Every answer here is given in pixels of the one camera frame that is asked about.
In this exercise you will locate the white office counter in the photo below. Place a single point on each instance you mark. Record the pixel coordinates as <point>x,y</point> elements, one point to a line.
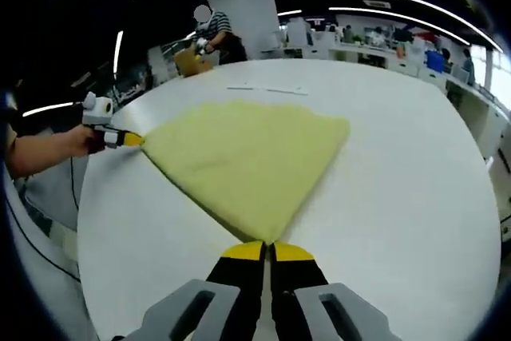
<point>399,65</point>

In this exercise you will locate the ceiling air vent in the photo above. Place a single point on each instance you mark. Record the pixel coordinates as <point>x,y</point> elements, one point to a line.
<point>377,4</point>

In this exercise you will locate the straight ceiling light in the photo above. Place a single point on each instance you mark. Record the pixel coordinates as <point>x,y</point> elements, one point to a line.
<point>118,51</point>

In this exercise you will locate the white square pillar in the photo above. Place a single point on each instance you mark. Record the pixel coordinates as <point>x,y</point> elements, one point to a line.
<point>255,13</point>

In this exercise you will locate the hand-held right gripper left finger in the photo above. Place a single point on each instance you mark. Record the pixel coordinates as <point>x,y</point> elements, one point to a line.
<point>239,277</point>

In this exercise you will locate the brown cardboard box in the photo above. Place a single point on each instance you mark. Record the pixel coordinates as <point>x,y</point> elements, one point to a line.
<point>191,63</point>

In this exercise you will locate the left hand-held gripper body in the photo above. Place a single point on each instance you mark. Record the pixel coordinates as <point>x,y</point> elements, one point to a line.
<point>97,109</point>

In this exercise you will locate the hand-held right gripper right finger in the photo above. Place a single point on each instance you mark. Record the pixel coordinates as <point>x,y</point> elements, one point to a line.
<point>295,277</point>

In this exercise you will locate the blue storage bin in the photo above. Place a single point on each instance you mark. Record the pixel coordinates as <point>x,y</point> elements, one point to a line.
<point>434,60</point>

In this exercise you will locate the short curved ceiling light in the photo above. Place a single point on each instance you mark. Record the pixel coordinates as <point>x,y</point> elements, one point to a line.
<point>339,9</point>

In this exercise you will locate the yellow-green garment with coloured sleeves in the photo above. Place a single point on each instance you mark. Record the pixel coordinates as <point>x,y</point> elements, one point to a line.
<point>247,149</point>

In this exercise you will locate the person's left hand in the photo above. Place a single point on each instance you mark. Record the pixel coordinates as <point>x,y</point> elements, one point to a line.
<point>80,141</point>

